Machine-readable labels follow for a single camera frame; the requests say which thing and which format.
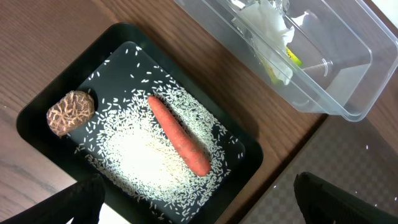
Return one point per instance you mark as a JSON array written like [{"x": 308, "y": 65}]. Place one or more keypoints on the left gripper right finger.
[{"x": 321, "y": 202}]

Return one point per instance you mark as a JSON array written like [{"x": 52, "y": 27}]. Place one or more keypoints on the green foil snack wrapper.
[{"x": 292, "y": 57}]

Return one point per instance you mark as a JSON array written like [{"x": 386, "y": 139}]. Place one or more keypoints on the clear plastic bin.
[{"x": 348, "y": 55}]

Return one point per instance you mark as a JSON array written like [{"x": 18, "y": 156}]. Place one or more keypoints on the dark brown serving tray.
[{"x": 351, "y": 156}]

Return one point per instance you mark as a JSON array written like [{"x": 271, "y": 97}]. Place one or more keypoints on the white rice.
[{"x": 125, "y": 142}]

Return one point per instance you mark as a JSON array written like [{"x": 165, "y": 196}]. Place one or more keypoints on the orange carrot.
[{"x": 188, "y": 150}]

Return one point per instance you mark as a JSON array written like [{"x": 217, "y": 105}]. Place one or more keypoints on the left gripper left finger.
[{"x": 78, "y": 203}]

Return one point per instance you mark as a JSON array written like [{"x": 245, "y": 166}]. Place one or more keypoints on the white napkin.
[{"x": 261, "y": 20}]

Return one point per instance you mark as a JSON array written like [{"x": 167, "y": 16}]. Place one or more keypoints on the brown textured food piece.
[{"x": 73, "y": 110}]

